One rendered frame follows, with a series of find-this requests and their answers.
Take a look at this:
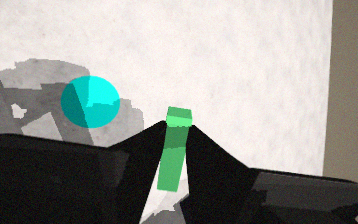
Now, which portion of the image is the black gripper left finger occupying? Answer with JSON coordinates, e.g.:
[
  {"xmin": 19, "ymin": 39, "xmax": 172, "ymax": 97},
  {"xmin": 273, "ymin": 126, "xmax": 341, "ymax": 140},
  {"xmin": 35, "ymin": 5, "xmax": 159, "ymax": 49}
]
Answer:
[{"xmin": 0, "ymin": 120, "xmax": 167, "ymax": 224}]

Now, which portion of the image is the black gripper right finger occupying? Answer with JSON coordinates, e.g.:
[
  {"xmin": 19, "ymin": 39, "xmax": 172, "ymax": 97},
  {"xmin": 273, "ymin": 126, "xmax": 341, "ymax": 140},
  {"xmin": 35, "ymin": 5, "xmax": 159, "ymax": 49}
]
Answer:
[{"xmin": 185, "ymin": 125, "xmax": 358, "ymax": 224}]

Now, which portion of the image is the green rectangular post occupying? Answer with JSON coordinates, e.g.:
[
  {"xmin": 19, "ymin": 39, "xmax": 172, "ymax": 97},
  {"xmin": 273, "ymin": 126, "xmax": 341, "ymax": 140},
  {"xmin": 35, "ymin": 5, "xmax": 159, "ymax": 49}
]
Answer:
[{"xmin": 156, "ymin": 106, "xmax": 193, "ymax": 192}]

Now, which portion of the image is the cyan circle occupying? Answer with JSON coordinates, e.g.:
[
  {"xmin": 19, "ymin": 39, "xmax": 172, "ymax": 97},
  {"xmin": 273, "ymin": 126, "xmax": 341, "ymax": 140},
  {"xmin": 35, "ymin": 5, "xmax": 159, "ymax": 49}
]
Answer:
[{"xmin": 61, "ymin": 75, "xmax": 120, "ymax": 128}]

